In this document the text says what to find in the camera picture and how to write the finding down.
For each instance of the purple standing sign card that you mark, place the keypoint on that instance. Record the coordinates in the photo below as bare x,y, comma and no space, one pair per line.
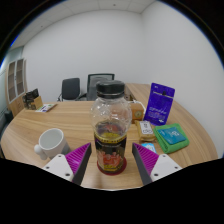
159,105

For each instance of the grey mesh office chair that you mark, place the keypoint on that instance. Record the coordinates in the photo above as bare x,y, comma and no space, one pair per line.
93,80

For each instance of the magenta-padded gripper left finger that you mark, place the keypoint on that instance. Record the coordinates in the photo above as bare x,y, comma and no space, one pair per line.
77,159

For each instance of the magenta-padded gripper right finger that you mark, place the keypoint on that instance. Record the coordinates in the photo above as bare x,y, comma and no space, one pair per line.
146,159

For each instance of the wooden side desk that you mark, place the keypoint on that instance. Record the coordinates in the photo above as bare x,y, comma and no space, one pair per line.
138,91

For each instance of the clear bottle with black cap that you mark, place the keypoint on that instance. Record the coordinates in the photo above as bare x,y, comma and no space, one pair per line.
111,133

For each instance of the white and green booklet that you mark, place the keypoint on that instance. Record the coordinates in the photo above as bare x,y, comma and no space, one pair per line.
46,107

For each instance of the black office chair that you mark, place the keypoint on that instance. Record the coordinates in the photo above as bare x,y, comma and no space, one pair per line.
70,88

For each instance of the dark brown cardboard box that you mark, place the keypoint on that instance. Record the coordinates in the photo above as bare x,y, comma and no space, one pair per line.
29,98

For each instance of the white and grey mug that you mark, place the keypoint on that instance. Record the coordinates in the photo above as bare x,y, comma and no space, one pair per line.
51,141

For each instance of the green folded cloth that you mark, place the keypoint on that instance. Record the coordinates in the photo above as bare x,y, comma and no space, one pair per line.
173,148

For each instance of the wooden shelf cabinet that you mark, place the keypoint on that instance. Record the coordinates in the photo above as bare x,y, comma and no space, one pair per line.
16,86

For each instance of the teal flat packet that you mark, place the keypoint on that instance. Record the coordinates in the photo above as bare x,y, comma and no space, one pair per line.
171,135

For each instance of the black armchair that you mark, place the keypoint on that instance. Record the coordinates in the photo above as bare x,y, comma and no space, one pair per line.
8,116

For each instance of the tan snack packet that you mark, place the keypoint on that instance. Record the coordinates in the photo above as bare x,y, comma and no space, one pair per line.
145,130

